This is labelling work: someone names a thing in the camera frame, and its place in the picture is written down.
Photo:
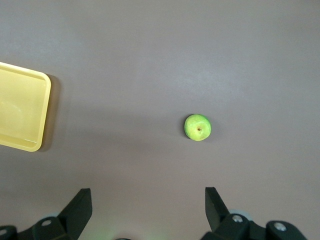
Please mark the green apple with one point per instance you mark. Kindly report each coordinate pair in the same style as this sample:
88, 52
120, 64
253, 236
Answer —
197, 127

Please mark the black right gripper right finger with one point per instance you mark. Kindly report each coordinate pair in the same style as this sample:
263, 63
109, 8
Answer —
217, 215

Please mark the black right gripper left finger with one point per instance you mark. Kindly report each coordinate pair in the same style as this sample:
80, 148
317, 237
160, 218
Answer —
75, 215

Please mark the yellow plastic tray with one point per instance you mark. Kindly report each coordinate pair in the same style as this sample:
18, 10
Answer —
22, 107

